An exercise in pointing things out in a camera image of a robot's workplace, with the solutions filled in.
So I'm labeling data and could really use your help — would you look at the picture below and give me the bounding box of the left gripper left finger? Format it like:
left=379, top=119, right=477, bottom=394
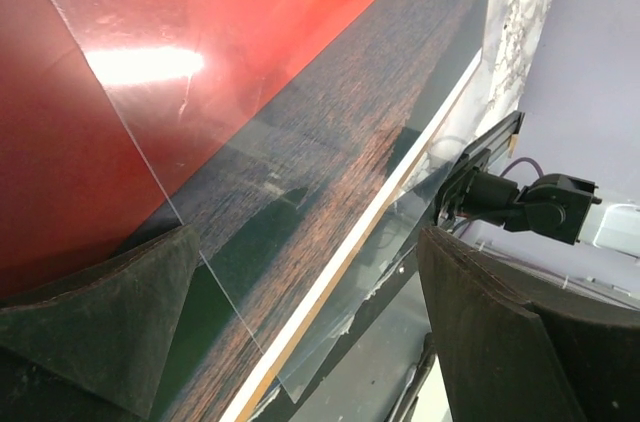
left=1, top=226, right=199, bottom=419

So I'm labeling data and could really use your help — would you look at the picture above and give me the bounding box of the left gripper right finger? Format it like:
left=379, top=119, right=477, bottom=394
left=417, top=227, right=639, bottom=421

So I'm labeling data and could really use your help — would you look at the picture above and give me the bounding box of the sunset photo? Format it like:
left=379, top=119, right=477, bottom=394
left=1, top=0, right=488, bottom=421

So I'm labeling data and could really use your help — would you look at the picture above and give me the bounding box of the clear acrylic sheet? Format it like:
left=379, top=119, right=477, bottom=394
left=19, top=0, right=496, bottom=404

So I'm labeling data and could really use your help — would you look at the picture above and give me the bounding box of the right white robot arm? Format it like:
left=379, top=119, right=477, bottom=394
left=432, top=111, right=639, bottom=257

